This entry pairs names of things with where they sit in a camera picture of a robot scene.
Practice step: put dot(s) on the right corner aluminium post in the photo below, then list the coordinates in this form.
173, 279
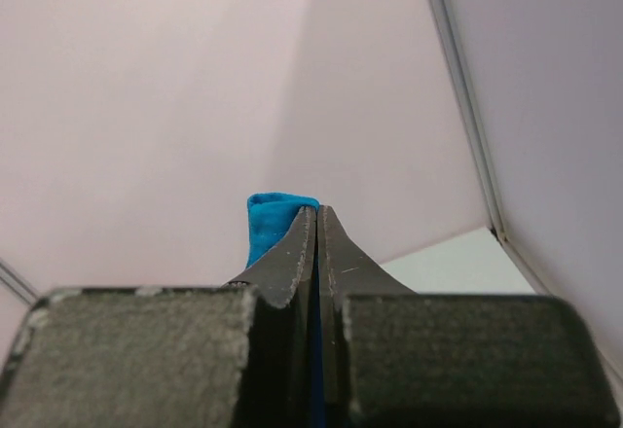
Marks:
447, 28

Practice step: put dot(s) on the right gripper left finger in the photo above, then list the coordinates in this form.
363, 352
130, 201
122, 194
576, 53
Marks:
236, 355

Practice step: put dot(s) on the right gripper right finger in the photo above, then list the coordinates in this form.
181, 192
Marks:
393, 357

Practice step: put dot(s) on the left corner aluminium post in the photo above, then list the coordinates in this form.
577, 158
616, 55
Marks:
17, 285

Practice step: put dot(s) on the blue t-shirt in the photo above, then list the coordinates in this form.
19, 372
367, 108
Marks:
265, 233

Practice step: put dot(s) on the corner aluminium post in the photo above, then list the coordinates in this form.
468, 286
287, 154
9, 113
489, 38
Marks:
447, 28
17, 285

